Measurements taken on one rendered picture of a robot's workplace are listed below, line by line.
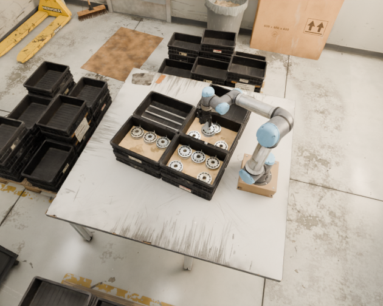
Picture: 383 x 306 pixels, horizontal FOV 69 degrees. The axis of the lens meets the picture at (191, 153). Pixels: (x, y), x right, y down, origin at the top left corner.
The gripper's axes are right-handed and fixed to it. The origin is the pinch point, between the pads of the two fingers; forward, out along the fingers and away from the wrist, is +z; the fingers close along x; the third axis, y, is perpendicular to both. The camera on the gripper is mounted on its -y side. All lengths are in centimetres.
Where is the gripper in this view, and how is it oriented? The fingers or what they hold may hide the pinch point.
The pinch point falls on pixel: (207, 126)
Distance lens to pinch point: 198.8
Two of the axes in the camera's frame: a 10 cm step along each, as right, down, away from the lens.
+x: 3.7, 7.7, -5.2
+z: -0.3, 5.7, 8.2
